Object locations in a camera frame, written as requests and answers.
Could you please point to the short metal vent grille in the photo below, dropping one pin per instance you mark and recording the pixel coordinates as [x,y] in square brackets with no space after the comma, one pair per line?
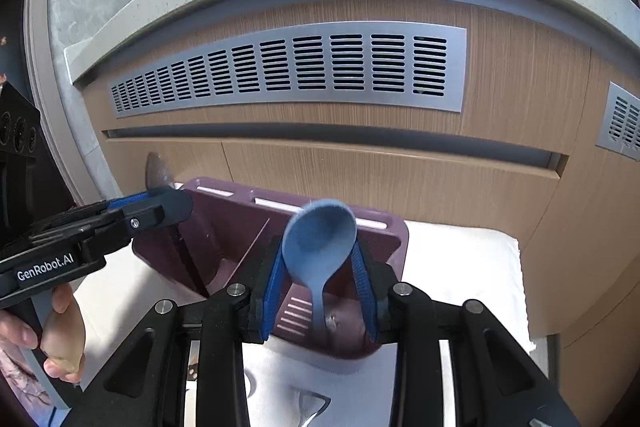
[622,119]

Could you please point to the wooden kitchen cabinet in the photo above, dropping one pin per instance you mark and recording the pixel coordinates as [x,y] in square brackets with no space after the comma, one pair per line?
[500,82]

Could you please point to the purple plastic utensil holder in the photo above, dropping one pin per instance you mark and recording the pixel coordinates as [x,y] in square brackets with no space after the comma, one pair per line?
[225,227]

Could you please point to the black appliance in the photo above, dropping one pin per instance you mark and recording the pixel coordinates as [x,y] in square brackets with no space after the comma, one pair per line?
[20,132]

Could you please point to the white cloth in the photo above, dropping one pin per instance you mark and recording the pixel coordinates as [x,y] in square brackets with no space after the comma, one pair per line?
[475,277]

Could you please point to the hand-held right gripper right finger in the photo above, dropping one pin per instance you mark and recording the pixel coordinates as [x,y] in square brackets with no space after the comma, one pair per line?
[361,287]

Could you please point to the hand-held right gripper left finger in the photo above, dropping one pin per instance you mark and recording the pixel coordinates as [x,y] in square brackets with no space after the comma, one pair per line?
[270,289]

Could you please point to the small metal spoon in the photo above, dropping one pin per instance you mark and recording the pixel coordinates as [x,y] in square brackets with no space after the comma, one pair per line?
[312,407]

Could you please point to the pink clothing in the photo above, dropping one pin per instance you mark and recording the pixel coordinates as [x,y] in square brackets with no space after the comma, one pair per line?
[20,382]

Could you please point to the blue plastic spoon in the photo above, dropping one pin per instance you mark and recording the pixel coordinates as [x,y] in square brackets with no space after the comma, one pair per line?
[320,237]

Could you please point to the long metal vent grille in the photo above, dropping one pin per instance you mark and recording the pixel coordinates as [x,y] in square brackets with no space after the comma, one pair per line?
[300,67]

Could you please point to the person's left hand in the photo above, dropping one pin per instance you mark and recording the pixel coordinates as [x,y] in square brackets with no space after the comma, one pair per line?
[65,332]

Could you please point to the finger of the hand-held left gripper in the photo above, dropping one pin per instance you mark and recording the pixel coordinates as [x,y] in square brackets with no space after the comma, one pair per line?
[160,212]
[127,202]

